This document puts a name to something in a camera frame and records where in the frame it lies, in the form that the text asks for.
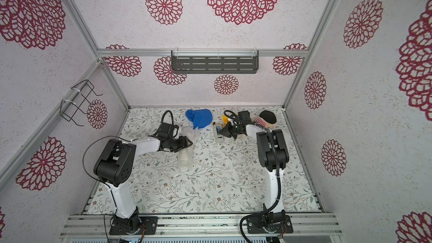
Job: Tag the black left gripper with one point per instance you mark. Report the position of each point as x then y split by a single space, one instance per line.
184 143

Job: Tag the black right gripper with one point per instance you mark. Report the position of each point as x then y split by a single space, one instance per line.
228 131

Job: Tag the clear bubble wrap sheet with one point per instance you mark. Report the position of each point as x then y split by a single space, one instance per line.
185 156

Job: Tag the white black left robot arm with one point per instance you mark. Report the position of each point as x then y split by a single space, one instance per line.
115 164

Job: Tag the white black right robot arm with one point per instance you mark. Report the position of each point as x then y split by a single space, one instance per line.
273 157

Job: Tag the grey tape dispenser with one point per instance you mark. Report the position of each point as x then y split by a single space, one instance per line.
217 137

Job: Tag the yellow cloth raincoat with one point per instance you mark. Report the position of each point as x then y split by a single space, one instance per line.
225 119

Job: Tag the blue cloth hat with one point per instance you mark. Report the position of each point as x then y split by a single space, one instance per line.
199 118

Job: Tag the grey metal wall shelf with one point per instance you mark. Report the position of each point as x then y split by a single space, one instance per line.
215 62

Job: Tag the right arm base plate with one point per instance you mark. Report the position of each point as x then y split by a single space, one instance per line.
270 223

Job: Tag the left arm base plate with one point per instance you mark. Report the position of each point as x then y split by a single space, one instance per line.
134 226

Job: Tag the black wire wall rack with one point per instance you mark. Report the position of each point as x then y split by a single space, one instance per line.
70 107

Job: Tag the aluminium front rail frame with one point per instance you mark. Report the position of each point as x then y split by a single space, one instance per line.
206 225

